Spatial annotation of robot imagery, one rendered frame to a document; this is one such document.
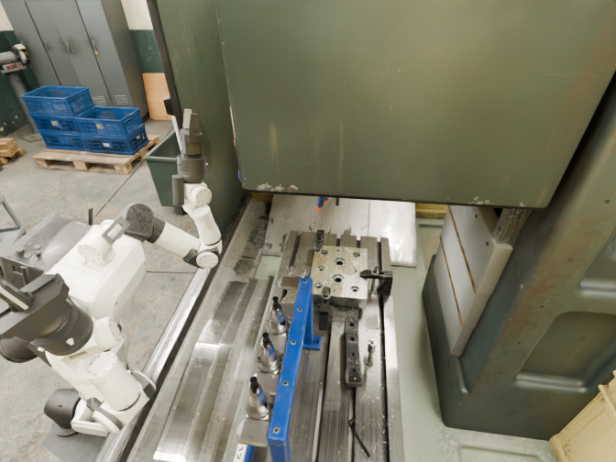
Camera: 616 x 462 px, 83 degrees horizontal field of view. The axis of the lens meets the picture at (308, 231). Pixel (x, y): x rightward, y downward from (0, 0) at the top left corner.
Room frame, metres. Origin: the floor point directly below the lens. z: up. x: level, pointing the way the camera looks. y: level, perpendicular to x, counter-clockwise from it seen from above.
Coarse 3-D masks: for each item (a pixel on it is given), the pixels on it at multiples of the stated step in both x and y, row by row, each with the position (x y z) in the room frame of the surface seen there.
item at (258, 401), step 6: (258, 384) 0.39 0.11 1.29; (258, 390) 0.37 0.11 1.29; (252, 396) 0.36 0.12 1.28; (258, 396) 0.37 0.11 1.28; (264, 396) 0.38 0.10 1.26; (252, 402) 0.36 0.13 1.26; (258, 402) 0.36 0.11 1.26; (264, 402) 0.37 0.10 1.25; (252, 408) 0.36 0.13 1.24; (258, 408) 0.36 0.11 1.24; (264, 408) 0.36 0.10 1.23
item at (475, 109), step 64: (256, 0) 0.67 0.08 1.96; (320, 0) 0.66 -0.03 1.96; (384, 0) 0.64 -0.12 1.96; (448, 0) 0.63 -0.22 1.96; (512, 0) 0.62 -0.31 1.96; (576, 0) 0.60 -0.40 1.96; (256, 64) 0.67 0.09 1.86; (320, 64) 0.66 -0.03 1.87; (384, 64) 0.64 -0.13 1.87; (448, 64) 0.63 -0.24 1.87; (512, 64) 0.61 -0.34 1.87; (576, 64) 0.60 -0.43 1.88; (256, 128) 0.68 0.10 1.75; (320, 128) 0.66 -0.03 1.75; (384, 128) 0.64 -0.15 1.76; (448, 128) 0.62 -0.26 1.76; (512, 128) 0.61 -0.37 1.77; (576, 128) 0.59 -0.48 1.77; (320, 192) 0.66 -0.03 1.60; (384, 192) 0.64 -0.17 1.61; (448, 192) 0.62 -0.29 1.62; (512, 192) 0.60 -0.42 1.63
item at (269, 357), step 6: (270, 342) 0.49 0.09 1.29; (264, 348) 0.47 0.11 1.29; (270, 348) 0.48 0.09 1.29; (264, 354) 0.47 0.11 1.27; (270, 354) 0.47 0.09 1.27; (276, 354) 0.49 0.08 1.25; (264, 360) 0.47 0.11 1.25; (270, 360) 0.47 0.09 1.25; (276, 360) 0.48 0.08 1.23; (264, 366) 0.47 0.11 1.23; (270, 366) 0.47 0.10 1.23
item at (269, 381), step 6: (258, 372) 0.46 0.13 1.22; (258, 378) 0.44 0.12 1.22; (264, 378) 0.44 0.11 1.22; (270, 378) 0.44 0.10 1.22; (276, 378) 0.44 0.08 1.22; (264, 384) 0.43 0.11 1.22; (270, 384) 0.43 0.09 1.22; (276, 384) 0.43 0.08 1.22; (270, 390) 0.41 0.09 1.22; (276, 390) 0.41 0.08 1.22
